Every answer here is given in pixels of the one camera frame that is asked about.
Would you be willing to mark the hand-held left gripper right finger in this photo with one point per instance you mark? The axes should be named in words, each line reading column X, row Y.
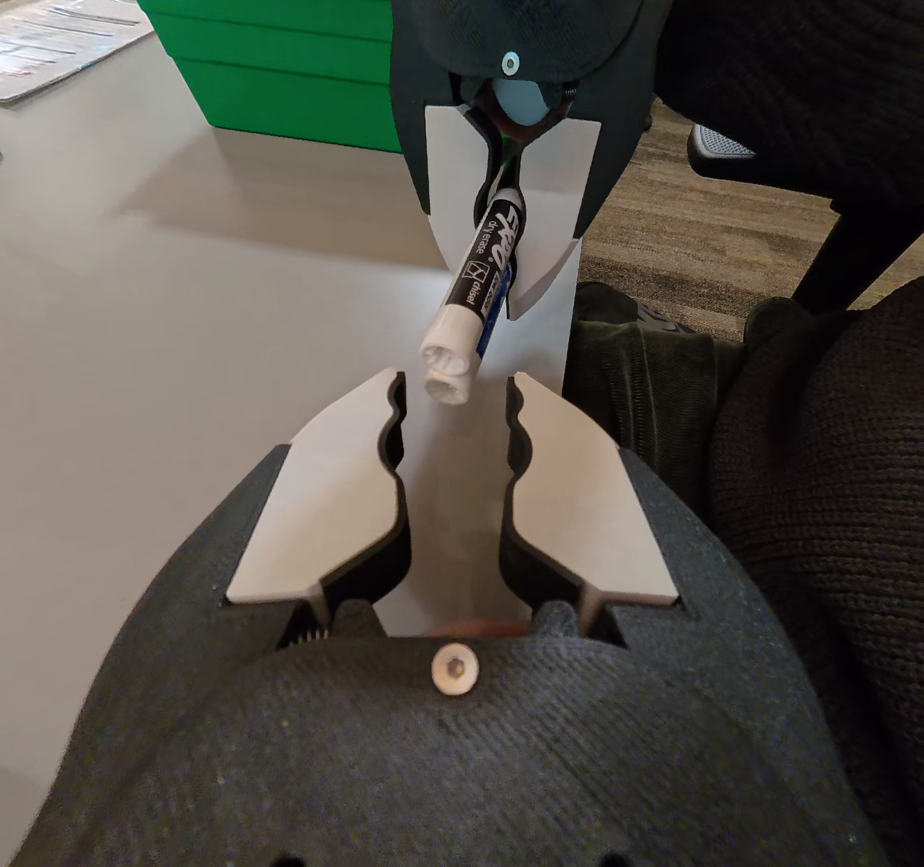
column 585, row 513

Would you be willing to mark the person's black sweater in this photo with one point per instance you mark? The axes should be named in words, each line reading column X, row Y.
column 830, row 520

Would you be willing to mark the green plastic bin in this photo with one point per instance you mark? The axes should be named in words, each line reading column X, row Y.
column 289, row 73

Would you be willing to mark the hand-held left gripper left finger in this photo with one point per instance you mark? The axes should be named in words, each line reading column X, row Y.
column 325, row 506

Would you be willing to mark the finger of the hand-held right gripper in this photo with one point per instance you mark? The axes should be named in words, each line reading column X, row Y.
column 451, row 167
column 559, row 196

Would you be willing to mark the black dry erase marker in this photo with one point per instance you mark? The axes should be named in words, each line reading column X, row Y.
column 491, row 253

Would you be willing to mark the person's dark green pants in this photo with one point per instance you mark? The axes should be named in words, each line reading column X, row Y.
column 650, row 391

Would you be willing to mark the person's right forearm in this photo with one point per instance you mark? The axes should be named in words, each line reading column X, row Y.
column 794, row 73

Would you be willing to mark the laminated printed sheet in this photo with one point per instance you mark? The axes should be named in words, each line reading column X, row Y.
column 65, row 37

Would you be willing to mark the blue dry erase marker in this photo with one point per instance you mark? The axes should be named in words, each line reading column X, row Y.
column 449, row 385

